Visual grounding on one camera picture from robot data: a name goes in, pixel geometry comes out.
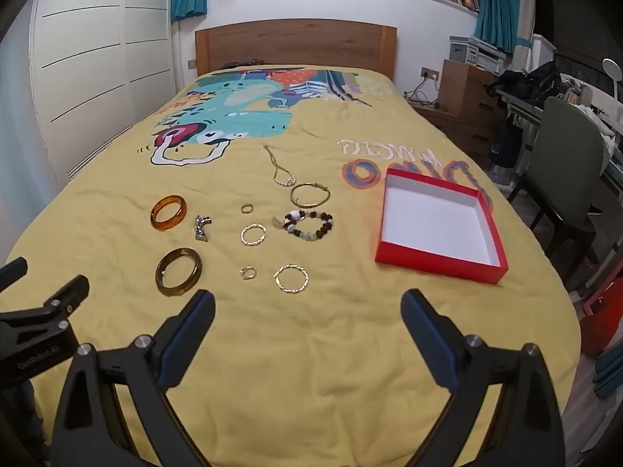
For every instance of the white panelled wardrobe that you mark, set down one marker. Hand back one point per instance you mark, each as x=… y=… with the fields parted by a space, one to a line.
x=97 y=58

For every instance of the teal fabric bundle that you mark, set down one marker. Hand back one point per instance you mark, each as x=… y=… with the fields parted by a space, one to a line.
x=611 y=372

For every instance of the yellow printed blanket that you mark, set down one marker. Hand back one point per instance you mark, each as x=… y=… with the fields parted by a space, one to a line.
x=316 y=350

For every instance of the black bag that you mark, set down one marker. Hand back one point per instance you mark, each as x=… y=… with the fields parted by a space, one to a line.
x=535 y=80

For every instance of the low wooden nightstand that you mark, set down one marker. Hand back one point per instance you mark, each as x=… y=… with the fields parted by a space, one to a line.
x=452 y=129

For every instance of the dark cloth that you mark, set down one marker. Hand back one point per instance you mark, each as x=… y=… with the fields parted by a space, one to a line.
x=243 y=63

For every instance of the amber resin bangle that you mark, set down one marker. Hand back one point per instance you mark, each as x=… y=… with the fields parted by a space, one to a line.
x=155 y=219

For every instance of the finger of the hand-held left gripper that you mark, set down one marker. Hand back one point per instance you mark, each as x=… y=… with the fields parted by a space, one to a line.
x=68 y=296
x=12 y=272

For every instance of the silver charm pendant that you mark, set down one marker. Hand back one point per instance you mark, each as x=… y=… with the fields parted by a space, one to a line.
x=202 y=228

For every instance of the dark blue hanging bag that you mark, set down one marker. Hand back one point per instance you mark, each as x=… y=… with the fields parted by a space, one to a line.
x=504 y=143

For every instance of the wall socket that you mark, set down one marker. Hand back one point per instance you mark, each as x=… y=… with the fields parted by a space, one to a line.
x=430 y=73

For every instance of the wooden drawer cabinet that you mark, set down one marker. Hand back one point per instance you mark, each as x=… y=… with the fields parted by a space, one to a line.
x=462 y=87

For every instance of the thin gold bangle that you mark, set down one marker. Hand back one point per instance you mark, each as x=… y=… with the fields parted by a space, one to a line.
x=311 y=206

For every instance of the cluttered desk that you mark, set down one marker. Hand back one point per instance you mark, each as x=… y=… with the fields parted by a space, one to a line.
x=528 y=109

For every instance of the white cloth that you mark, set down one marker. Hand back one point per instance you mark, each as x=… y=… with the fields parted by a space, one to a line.
x=603 y=129

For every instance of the wooden headboard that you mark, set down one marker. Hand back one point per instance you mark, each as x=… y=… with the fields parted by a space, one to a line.
x=292 y=44

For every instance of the grey-green chair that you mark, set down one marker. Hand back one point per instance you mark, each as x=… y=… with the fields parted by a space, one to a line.
x=564 y=155

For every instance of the dark olive bangle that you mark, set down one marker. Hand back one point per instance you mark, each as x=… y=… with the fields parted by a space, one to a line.
x=181 y=292

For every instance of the white printer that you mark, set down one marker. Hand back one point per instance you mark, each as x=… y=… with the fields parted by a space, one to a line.
x=469 y=53

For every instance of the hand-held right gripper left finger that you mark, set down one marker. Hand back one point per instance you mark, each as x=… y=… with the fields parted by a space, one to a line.
x=187 y=345

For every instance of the white desk lamp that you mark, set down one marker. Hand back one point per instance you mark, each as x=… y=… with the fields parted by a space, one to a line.
x=612 y=70

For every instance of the red stool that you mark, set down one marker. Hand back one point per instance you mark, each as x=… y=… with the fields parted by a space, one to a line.
x=603 y=321

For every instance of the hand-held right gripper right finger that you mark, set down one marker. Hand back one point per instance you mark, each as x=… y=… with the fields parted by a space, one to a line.
x=428 y=335

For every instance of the red shallow box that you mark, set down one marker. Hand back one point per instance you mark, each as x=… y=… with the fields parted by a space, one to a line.
x=438 y=219

